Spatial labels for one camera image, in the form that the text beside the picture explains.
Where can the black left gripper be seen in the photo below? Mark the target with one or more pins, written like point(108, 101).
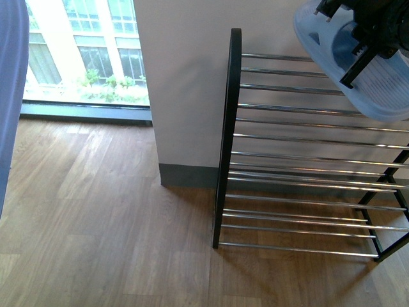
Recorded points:
point(381, 28)

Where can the light blue slide sandal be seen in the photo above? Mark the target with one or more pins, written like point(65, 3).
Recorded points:
point(380, 91)

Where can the black metal shoe rack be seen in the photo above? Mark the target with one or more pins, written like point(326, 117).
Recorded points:
point(301, 169)

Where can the purple grey robot body panel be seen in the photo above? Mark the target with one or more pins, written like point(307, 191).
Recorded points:
point(14, 63)

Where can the dark window frame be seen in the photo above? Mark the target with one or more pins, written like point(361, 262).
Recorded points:
point(111, 114)

